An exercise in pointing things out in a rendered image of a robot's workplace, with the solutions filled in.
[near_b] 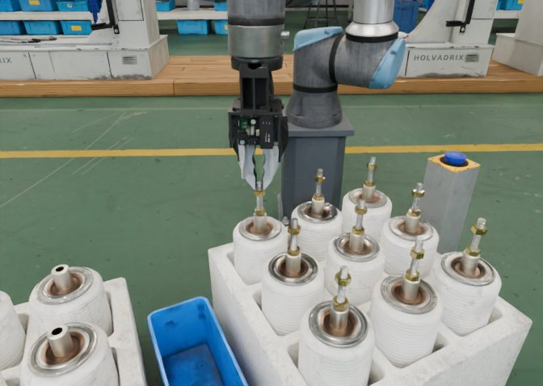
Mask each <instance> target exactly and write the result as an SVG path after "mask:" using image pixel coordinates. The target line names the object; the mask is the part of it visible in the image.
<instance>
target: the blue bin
mask: <svg viewBox="0 0 543 386"><path fill-rule="evenodd" d="M147 324H148V327H149V332H150V336H151V339H152V343H153V346H154V351H155V355H156V360H157V361H158V366H159V370H160V372H161V377H162V383H163V385H164V386H249V385H248V383H247V382H246V379H245V377H244V375H243V373H242V370H241V368H240V367H239V365H238V362H237V360H236V358H235V356H234V353H233V351H232V350H231V348H230V345H229V343H228V341H227V339H226V337H225V335H224V332H223V330H222V328H221V326H220V324H219V322H218V320H217V317H216V315H215V313H214V311H213V309H212V307H211V305H210V303H209V301H208V299H207V298H205V297H203V296H198V297H196V298H193V299H190V300H185V301H183V302H180V303H177V304H173V305H171V306H168V307H165V308H161V309H159V310H156V311H153V312H152V313H151V314H150V315H149V316H148V317H147Z"/></svg>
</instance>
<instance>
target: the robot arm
mask: <svg viewBox="0 0 543 386"><path fill-rule="evenodd" d="M204 1H207V2H216V3H221V2H227V15H228V23H227V27H228V46H229V54H230V55H231V56H232V57H231V68H232V69H235V70H238V71H239V83H240V96H238V99H234V101H233V103H232V105H231V107H230V109H229V111H228V115H229V147H230V148H232V147H233V149H234V151H235V153H236V154H237V156H238V164H239V165H240V168H241V174H242V179H246V180H247V182H248V183H249V184H250V185H251V187H252V188H253V189H256V183H257V174H256V172H255V159H254V157H253V155H254V153H255V148H256V145H260V148H261V149H263V154H264V156H265V160H264V162H263V169H264V172H263V178H262V189H263V190H265V189H266V188H267V186H268V185H269V184H270V183H271V181H272V179H273V178H274V176H275V174H276V171H277V169H278V166H279V164H280V159H281V157H282V155H283V153H284V151H285V149H286V147H287V144H288V122H289V123H290V124H293V125H296V126H299V127H303V128H329V127H333V126H335V125H337V124H340V123H341V121H342V109H341V106H340V102H339V96H338V84H342V85H348V86H358V87H364V88H369V89H370V90H371V89H378V90H385V89H388V88H389V87H391V86H392V84H393V83H394V81H395V79H396V77H397V76H398V73H399V70H400V69H401V66H402V62H403V58H404V55H405V51H406V41H405V40H404V39H403V38H402V37H399V38H398V32H399V27H398V25H397V24H396V23H395V22H394V21H393V16H394V0H354V8H353V21H352V23H351V24H350V25H349V26H348V27H347V28H346V34H342V33H343V30H342V28H341V27H320V28H313V29H308V30H303V31H299V32H298V33H297V34H296V35H295V38H294V49H293V92H292V94H291V97H290V100H289V102H288V106H287V108H286V112H285V116H283V114H282V109H284V104H283V103H282V99H279V97H275V96H274V84H273V79H272V71H275V70H278V69H282V68H283V57H282V56H281V55H282V54H284V41H283V39H288V38H289V32H288V31H283V29H284V23H285V7H286V6H295V5H298V6H305V5H308V4H310V3H311V2H315V1H317V0H204Z"/></svg>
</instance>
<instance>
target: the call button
mask: <svg viewBox="0 0 543 386"><path fill-rule="evenodd" d="M444 158H445V161H446V162H448V163H451V164H454V165H460V164H462V163H463V162H464V161H465V159H466V156H465V155H464V154H463V153H461V152H457V151H448V152H446V153H445V154H444Z"/></svg>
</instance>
